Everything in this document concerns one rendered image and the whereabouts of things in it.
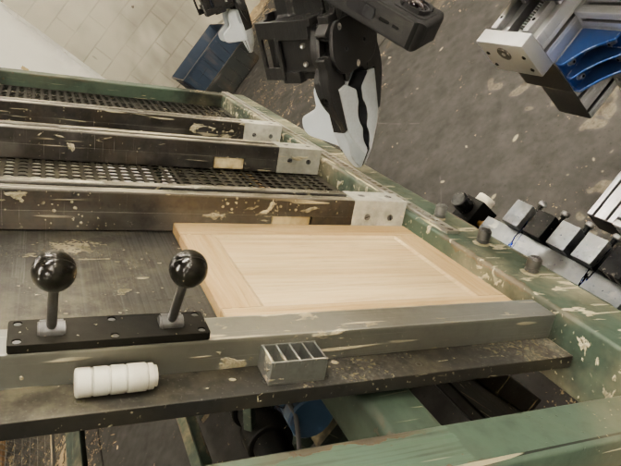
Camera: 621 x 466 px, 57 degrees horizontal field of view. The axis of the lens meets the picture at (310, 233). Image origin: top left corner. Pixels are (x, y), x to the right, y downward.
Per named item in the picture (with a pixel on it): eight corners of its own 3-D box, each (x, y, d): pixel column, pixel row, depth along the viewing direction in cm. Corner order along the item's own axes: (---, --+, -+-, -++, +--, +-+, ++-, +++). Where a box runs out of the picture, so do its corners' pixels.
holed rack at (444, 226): (458, 234, 113) (459, 231, 113) (446, 233, 112) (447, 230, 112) (227, 92, 252) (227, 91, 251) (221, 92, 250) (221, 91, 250)
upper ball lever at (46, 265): (71, 350, 59) (79, 275, 50) (30, 353, 57) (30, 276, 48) (70, 318, 61) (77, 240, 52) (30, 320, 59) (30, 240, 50)
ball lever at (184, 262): (188, 341, 64) (214, 273, 55) (152, 344, 62) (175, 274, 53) (183, 312, 66) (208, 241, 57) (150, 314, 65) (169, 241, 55)
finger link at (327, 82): (348, 118, 55) (333, 26, 51) (364, 119, 54) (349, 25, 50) (322, 138, 52) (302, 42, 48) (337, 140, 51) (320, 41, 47)
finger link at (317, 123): (322, 161, 60) (304, 74, 56) (371, 166, 57) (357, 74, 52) (305, 175, 58) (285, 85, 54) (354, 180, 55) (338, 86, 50)
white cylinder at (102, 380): (74, 405, 56) (157, 396, 59) (75, 379, 55) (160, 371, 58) (73, 386, 58) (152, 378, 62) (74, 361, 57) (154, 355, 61)
